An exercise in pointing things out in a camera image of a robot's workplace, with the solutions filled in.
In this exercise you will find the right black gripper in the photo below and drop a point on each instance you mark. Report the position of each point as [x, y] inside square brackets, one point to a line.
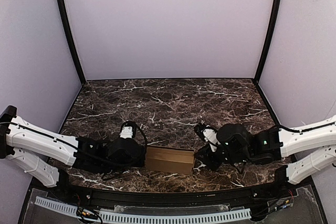
[206, 154]

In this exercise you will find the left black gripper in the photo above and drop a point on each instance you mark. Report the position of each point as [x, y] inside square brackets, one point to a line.
[142, 157]

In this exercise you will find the brown cardboard paper box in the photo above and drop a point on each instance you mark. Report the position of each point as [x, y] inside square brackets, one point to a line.
[170, 160]

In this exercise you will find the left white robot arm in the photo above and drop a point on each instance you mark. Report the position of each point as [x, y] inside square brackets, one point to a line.
[23, 143]

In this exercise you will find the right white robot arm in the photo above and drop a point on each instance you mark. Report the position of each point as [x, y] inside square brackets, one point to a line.
[233, 143]

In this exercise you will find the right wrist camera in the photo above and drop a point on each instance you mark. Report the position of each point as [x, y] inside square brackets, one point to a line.
[208, 134]

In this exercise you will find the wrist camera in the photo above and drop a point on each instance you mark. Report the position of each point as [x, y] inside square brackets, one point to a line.
[208, 134]
[128, 130]

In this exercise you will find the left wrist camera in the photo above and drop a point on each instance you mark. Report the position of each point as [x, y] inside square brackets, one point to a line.
[128, 130]

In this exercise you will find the black front rail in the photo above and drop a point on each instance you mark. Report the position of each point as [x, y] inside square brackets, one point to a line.
[255, 197]

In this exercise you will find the right black frame post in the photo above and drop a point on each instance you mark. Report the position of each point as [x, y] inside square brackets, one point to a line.
[268, 39]

